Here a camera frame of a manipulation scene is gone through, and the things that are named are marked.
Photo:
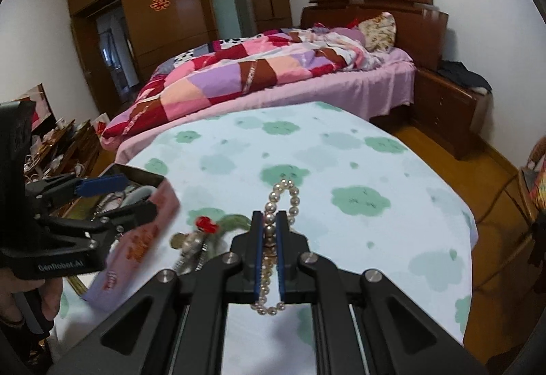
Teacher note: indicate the pink pillow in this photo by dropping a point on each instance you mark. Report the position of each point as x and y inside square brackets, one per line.
[345, 33]

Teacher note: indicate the bed with patchwork quilt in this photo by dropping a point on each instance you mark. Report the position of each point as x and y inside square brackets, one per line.
[341, 95]

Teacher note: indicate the green jade bangle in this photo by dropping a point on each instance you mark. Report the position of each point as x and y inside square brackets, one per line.
[232, 222]

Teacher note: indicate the red paper decoration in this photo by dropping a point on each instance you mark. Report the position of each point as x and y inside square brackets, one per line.
[159, 1]

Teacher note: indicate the red ribbon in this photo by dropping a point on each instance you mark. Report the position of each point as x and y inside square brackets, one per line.
[206, 224]

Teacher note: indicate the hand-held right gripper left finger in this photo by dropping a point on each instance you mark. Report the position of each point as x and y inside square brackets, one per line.
[257, 255]

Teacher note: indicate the person's left hand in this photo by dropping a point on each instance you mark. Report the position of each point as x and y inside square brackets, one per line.
[13, 289]

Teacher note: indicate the red and white bag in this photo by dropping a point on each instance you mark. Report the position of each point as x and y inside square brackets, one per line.
[100, 123]

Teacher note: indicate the framed picture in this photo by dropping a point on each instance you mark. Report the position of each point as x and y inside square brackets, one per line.
[40, 106]

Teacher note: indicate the patchwork quilt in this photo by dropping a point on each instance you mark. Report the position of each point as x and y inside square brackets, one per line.
[213, 76]

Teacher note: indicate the metal tin box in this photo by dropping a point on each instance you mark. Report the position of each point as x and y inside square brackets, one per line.
[140, 247]

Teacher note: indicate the wooden nightstand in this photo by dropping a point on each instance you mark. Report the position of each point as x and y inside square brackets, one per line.
[443, 119]

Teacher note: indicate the silver beaded wristwatch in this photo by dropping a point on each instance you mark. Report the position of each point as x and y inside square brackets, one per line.
[192, 242]

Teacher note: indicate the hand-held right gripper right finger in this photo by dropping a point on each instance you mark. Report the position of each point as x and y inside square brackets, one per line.
[279, 255]

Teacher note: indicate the colourful patterned cushion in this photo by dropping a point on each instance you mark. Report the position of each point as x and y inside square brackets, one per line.
[538, 187]

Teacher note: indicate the floral pillow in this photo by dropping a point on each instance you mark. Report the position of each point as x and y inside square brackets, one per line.
[377, 31]

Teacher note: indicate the cloud print tablecloth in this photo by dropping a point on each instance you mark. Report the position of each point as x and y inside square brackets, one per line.
[341, 153]

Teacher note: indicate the wicker chair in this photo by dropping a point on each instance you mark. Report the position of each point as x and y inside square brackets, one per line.
[527, 196]

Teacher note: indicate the wooden headboard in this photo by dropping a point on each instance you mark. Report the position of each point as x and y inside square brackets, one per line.
[409, 12]

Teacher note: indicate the dark clothes pile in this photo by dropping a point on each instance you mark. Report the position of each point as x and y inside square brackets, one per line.
[463, 76]

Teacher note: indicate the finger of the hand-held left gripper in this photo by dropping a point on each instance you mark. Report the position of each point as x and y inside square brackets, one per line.
[128, 215]
[102, 184]

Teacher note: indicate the cluttered wooden side cabinet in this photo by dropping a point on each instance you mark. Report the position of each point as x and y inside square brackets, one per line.
[72, 149]

